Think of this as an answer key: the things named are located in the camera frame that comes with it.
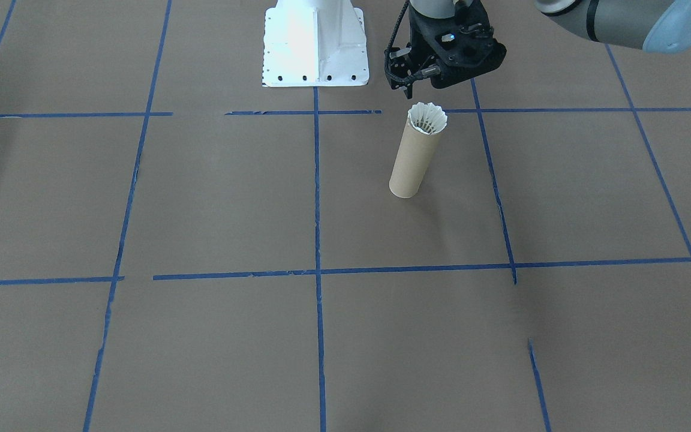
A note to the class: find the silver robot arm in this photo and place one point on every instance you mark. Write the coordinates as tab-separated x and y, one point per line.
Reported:
621	21

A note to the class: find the white feather shuttlecock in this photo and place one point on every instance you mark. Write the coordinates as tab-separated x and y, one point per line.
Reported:
427	117

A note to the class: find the brown cardboard tube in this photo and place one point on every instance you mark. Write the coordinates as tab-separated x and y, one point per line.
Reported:
411	162

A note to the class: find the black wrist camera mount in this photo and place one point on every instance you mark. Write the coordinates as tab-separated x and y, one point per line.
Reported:
408	67

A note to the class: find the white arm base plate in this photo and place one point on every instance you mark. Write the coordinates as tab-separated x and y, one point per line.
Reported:
315	42

